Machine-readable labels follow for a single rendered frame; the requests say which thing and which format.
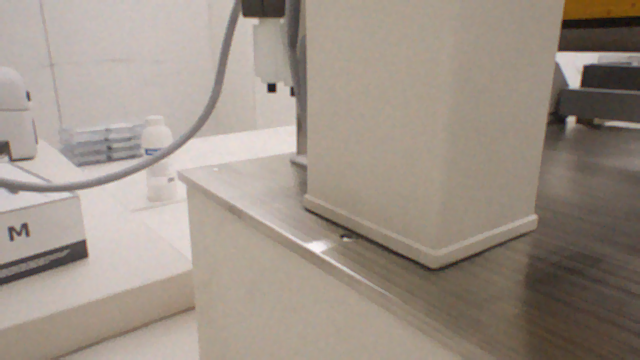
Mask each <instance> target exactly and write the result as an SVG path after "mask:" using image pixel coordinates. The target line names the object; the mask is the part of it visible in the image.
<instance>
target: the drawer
mask: <svg viewBox="0 0 640 360"><path fill-rule="evenodd" d="M558 115H562V116H571V117H576V122H574V124H580V125H588V126H597V125H601V124H607V123H611V122H624V123H633V124H640V91H630V90H616V89H601V88H588V87H579V86H572V87H570V88H563V89H562V90H561V95H560V103H559V110H558Z"/></svg>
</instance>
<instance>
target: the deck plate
mask: <svg viewBox="0 0 640 360"><path fill-rule="evenodd" d="M574 122H576V121H573V120H563V121H558V122H551V123H546V130H545V138H544V146H542V154H541V162H540V169H539V178H538V185H537V193H536V201H535V209H534V214H536V215H537V216H538V222H537V228H536V229H534V230H532V231H528V232H526V233H523V234H521V236H519V237H515V238H513V239H511V240H508V241H506V242H502V243H500V244H498V245H495V246H493V247H489V248H487V249H485V250H482V251H480V252H477V253H474V255H472V256H469V257H467V258H464V259H461V260H459V261H456V262H454V263H451V264H449V265H447V266H443V267H441V268H437V269H436V268H429V267H427V266H425V265H423V264H421V263H419V262H417V261H414V260H412V259H409V257H407V256H405V255H403V254H401V253H398V252H396V251H394V250H392V249H390V248H388V247H386V246H383V245H380V244H378V242H376V241H374V240H372V239H370V238H368V237H366V236H363V235H361V234H359V233H356V232H354V231H352V230H350V229H348V228H345V227H343V225H341V224H339V223H337V222H335V221H333V220H330V219H327V218H325V217H323V216H321V215H319V214H317V213H315V212H313V211H310V210H308V209H306V207H304V205H303V197H304V195H306V194H307V168H306V167H304V166H301V165H298V164H295V163H293V162H289V158H290V157H292V156H297V151H291V152H284V154H278V155H271V156H265V157H259V158H252V159H246V160H238V161H232V162H226V163H219V164H213V165H207V166H199V167H193V168H186V169H180V170H177V178H178V180H179V181H181V182H182V183H184V184H185V185H187V186H189V187H190V188H193V190H194V191H196V192H197V193H199V194H201V195H202V196H204V197H205V198H208V199H210V200H211V201H213V202H214V203H216V204H218V205H219V207H221V208H222V209H225V210H227V211H228V212H230V213H231V214H233V215H235V216H236V217H238V218H239V219H242V220H244V221H245V222H247V223H248V224H250V226H251V227H253V228H255V229H256V230H259V231H260V232H262V233H264V234H265V235H267V236H268V237H270V238H272V239H273V240H276V241H277V242H279V244H281V245H282V246H284V247H285V248H287V249H289V250H290V251H292V252H294V253H296V254H298V255H299V256H301V257H302V258H304V259H305V260H307V262H309V263H310V264H313V265H314V266H316V267H318V268H319V269H321V270H322V271H324V272H326V273H327V274H330V275H331V276H333V278H335V279H336V280H338V281H339V282H341V283H343V284H344V285H347V286H348V287H350V288H352V289H353V290H355V291H356V292H358V294H359V295H361V296H364V297H365V298H367V299H368V300H370V301H372V302H373V303H375V304H376V305H378V306H381V307H382V309H384V310H385V311H387V312H389V313H390V314H392V315H393V316H396V317H398V318H399V319H401V320H402V322H404V323H406V324H407V325H409V326H410V327H413V328H414V329H416V330H418V331H419V332H421V333H422V335H424V336H427V337H428V338H430V339H431V340H433V341H435V342H436V343H438V344H440V345H442V347H444V348H445V349H447V350H448V351H450V352H453V353H454V354H456V355H457V356H459V358H460V359H462V360H640V128H631V127H624V126H615V125H607V124H601V125H597V126H588V125H580V124H574Z"/></svg>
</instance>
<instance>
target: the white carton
mask: <svg viewBox="0 0 640 360"><path fill-rule="evenodd" d="M0 177H3V178H9V179H14V180H20V181H29V182H41V183H50V182H54V181H51V180H49V179H47V178H45V177H41V176H39V175H37V174H35V172H32V171H30V170H28V169H26V168H23V167H21V166H19V165H17V164H14V163H11V162H0ZM87 247H88V243H86V236H85V229H84V222H83V214H82V208H81V200H80V194H78V193H76V192H65V193H33V192H20V191H14V190H8V189H2V188H0V286H2V285H6V284H9V283H12V282H16V281H19V280H20V279H23V278H26V277H29V276H33V275H36V274H40V273H43V272H47V270H51V269H54V268H58V267H61V266H64V265H68V264H71V263H74V262H77V260H81V259H84V258H87V257H89V250H87Z"/></svg>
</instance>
